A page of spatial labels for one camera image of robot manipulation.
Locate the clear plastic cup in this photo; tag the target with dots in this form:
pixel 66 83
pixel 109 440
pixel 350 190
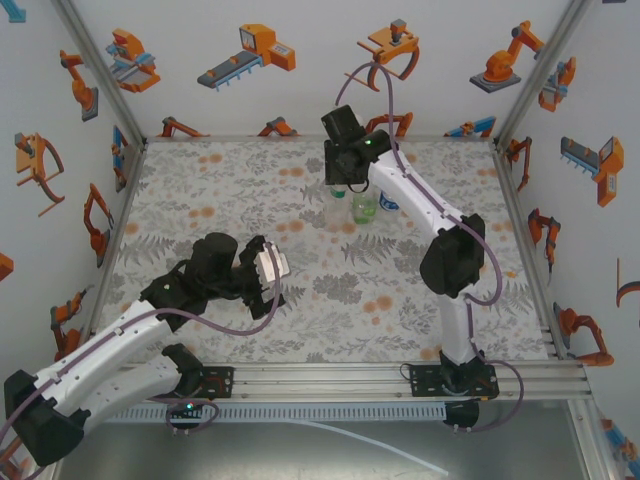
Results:
pixel 336 212

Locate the floral table cover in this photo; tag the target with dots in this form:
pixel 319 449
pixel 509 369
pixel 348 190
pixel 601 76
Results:
pixel 250 170

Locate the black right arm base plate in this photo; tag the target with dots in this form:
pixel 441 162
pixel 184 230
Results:
pixel 417 382

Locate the aluminium mounting rail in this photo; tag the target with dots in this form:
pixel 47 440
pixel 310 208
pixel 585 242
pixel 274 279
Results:
pixel 320 382

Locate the green bottle cap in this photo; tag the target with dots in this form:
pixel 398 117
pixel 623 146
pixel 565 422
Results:
pixel 339 192

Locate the black control box green light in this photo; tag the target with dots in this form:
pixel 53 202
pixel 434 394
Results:
pixel 187 407

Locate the blue label plastic bottle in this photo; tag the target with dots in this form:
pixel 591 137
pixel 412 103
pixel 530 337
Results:
pixel 387 202

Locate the green tinted plastic bottle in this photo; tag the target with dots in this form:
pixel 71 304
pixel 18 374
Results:
pixel 364 212

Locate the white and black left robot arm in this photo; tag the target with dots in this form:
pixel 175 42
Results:
pixel 100 350

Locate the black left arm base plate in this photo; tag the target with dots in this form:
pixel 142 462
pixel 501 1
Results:
pixel 225 382

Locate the aluminium frame post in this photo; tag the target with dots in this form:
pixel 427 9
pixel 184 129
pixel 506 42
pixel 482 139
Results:
pixel 105 75
pixel 540 70

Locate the aluminium frame bar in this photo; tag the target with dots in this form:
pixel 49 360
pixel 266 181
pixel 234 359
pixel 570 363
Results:
pixel 121 220
pixel 522 225
pixel 250 138

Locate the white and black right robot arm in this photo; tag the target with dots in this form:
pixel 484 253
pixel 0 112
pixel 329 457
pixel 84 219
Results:
pixel 415 195

